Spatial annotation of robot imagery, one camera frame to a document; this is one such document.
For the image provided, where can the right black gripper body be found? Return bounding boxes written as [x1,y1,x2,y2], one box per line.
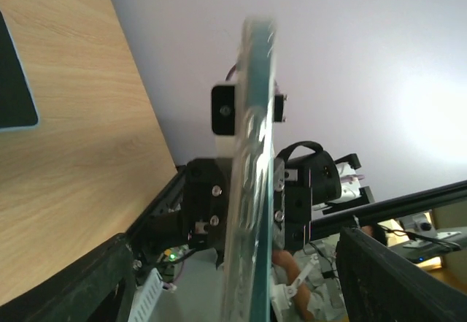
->
[180,157,314,261]

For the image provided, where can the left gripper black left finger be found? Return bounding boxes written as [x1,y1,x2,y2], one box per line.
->
[1,234,136,321]

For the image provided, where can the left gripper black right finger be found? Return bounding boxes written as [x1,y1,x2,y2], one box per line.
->
[336,228,466,322]

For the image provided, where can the clear magsafe phone case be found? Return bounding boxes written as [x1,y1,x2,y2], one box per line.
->
[220,17,273,321]

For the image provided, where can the blue phone dark screen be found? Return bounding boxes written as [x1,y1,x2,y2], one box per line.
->
[0,14,39,132]

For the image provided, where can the teal phone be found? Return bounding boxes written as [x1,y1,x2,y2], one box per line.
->
[249,18,276,321]

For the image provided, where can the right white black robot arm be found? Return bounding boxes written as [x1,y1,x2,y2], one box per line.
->
[178,141,370,254]

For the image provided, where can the person in background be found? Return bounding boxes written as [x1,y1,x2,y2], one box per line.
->
[271,223,387,322]

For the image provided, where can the white slotted cable duct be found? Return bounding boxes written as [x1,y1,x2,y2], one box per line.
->
[128,268,164,322]

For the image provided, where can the black aluminium frame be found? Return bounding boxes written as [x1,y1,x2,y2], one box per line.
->
[127,159,466,262]

